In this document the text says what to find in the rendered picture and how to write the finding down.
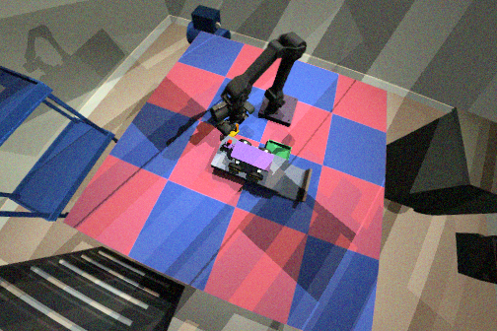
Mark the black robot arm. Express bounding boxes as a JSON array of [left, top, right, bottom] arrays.
[[209, 32, 307, 122]]

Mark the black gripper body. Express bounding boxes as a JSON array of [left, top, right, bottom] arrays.
[[216, 100, 255, 136]]

